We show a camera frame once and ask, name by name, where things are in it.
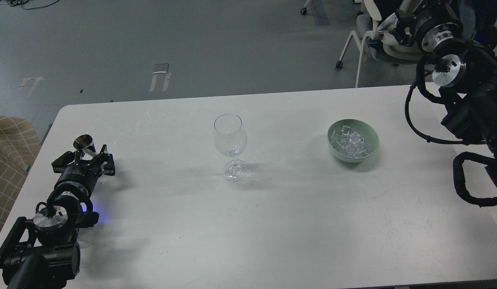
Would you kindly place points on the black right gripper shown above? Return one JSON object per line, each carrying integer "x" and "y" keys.
{"x": 431, "y": 25}

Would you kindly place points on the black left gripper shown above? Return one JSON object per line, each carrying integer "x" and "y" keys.
{"x": 79, "y": 179}

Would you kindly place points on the steel cocktail jigger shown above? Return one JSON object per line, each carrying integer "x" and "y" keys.
{"x": 85, "y": 144}

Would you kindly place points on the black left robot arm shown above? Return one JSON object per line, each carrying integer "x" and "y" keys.
{"x": 43, "y": 252}

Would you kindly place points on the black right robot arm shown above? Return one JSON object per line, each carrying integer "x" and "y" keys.
{"x": 457, "y": 69}

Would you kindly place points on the clear ice cubes pile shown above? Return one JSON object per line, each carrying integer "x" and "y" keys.
{"x": 350, "y": 143}

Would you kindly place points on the clear wine glass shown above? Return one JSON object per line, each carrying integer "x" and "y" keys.
{"x": 231, "y": 140}

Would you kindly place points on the white office chair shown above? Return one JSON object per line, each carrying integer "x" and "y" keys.
{"x": 373, "y": 37}

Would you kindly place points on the tan checkered sofa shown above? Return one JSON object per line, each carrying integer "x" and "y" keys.
{"x": 19, "y": 147}

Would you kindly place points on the green bowl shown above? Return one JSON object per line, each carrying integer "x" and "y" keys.
{"x": 364, "y": 129}

